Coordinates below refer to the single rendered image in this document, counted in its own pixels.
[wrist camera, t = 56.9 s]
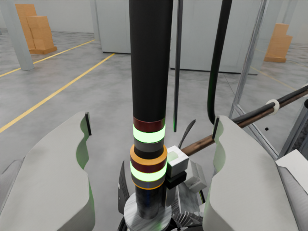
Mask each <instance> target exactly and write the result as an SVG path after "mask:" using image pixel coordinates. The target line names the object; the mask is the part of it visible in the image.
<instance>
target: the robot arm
mask: <svg viewBox="0 0 308 231"><path fill-rule="evenodd" d="M90 135H92V133H91V123H90V115H89V112H85V111H80V112H78V113H76V114H75V115H73V116H72V117H71V118H69V119H68V120H66V121H65V122H63V123H62V124H61V125H59V126H58V127H57V128H55V129H54V130H52V131H51V132H50V133H48V134H47V135H46V136H45V137H43V138H42V139H41V140H40V141H39V142H38V143H37V144H36V145H35V146H34V147H33V148H32V149H31V150H30V151H29V152H28V153H27V154H26V155H25V157H24V158H23V159H17V160H14V161H13V162H12V163H11V164H10V165H9V166H8V167H7V168H6V169H5V170H4V171H3V172H2V173H1V175H0V231H92V230H93V228H94V226H95V209H94V198H93V194H92V190H91V186H90V181H89V177H88V174H87V172H85V171H84V170H83V169H84V167H85V165H86V163H87V162H88V160H89V155H88V149H87V145H86V141H87V139H88V138H89V136H90ZM212 139H214V141H215V142H216V144H217V147H216V151H215V154H214V159H213V164H214V166H215V168H216V170H217V174H216V175H215V176H213V178H212V181H211V184H210V188H209V192H208V196H207V199H206V203H205V208H204V215H203V224H202V225H203V231H308V193H307V192H306V191H305V190H304V188H303V187H302V186H301V185H300V183H299V182H298V181H297V180H296V179H295V177H294V176H293V175H292V174H291V172H290V171H289V170H288V169H287V168H286V167H282V166H278V165H277V164H276V162H275V161H274V160H273V158H272V157H271V156H270V155H269V154H268V152H267V151H266V150H265V149H264V148H263V147H262V146H261V145H260V144H259V143H258V142H257V141H256V140H255V139H254V138H252V137H251V136H250V135H249V134H247V133H246V132H245V131H244V130H243V129H241V128H240V127H239V126H238V125H237V124H235V123H234V122H233V121H232V120H230V119H229V118H228V117H227V116H224V115H219V116H217V115H216V117H215V121H214V129H213V135H212Z"/></svg>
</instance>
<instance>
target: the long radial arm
mask: <svg viewBox="0 0 308 231"><path fill-rule="evenodd" d="M171 210H172V213H171V216H173V214H174V215H176V213H178V214H179V213H181V214H182V213H183V214H185V211H186V212H190V213H194V212H200V208H199V204H198V198H197V194H196V193H194V192H192V191H191V190H190V189H189V187H187V186H186V185H185V183H184V182H182V183H180V184H179V185H177V186H176V193H175V200H174V203H173V204H172V205H171Z"/></svg>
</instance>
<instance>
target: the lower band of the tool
mask: <svg viewBox="0 0 308 231"><path fill-rule="evenodd" d="M130 155H131V157H132V159H133V160H134V161H136V162H137V163H139V164H142V165H155V164H158V163H160V162H162V161H163V160H164V159H165V158H166V157H167V148H166V146H165V145H164V152H163V154H162V155H161V156H160V157H158V158H156V159H142V158H140V157H138V156H137V155H136V154H135V153H134V144H133V145H132V147H131V149H130ZM135 170H136V169H135ZM161 170H162V169H161ZM161 170H160V171H161ZM137 171H138V170H137ZM139 172H140V171H139ZM157 172H159V171H157ZM141 173H144V172H141ZM154 173H156V172H154ZM145 174H153V173H145ZM137 179H138V178H137ZM159 179H160V178H159ZM139 180H140V179H139ZM157 180H158V179H157ZM142 181H143V180H142ZM154 181H155V180H154ZM144 182H145V181H144ZM152 182H153V181H152ZM134 184H135V183H134ZM162 184H163V183H162ZM162 184H161V185H162ZM135 185H136V184H135ZM161 185H159V186H161ZM136 186H137V187H139V186H138V185H136ZM159 186H157V187H155V188H158V187H159ZM139 188H141V189H146V190H151V189H155V188H142V187H139Z"/></svg>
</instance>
